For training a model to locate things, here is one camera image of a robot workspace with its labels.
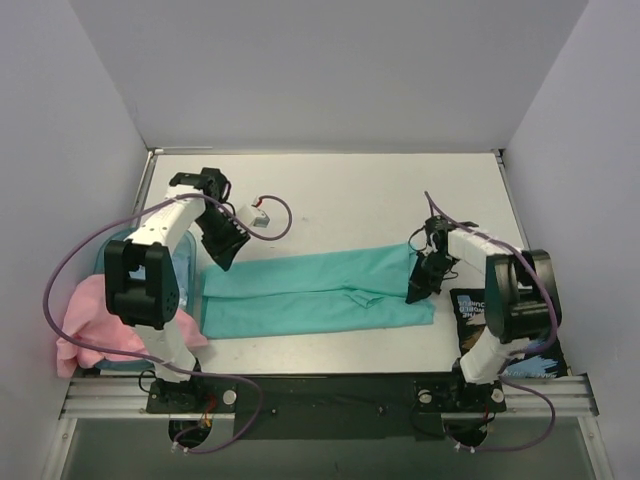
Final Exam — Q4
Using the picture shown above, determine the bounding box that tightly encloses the teal t shirt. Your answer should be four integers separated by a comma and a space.
201, 244, 435, 339

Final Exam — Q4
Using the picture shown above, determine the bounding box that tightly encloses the purple cable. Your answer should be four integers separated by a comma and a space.
41, 192, 293, 456
423, 189, 559, 455

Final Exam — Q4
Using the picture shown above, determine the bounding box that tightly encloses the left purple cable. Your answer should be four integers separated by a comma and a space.
41, 192, 293, 456

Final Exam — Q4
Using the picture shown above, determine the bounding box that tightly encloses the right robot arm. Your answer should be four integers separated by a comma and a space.
406, 215, 562, 409

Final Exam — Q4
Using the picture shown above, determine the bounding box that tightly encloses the black printed t shirt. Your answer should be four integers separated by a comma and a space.
449, 288, 568, 379

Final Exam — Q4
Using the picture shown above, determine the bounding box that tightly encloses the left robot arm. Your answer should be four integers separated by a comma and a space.
104, 168, 249, 412

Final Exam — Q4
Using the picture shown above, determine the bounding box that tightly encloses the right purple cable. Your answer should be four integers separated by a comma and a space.
423, 189, 559, 455

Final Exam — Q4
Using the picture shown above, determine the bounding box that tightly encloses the blue plastic bin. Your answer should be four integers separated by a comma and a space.
93, 228, 197, 372

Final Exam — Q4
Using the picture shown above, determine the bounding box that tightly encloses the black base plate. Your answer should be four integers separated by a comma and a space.
144, 372, 506, 447

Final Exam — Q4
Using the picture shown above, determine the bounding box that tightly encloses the aluminium rail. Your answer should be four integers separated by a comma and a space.
60, 376, 599, 419

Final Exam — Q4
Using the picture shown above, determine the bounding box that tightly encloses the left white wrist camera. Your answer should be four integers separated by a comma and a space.
236, 204, 270, 229

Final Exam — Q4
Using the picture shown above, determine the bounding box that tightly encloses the pink t shirt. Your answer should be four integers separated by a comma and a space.
54, 272, 209, 379

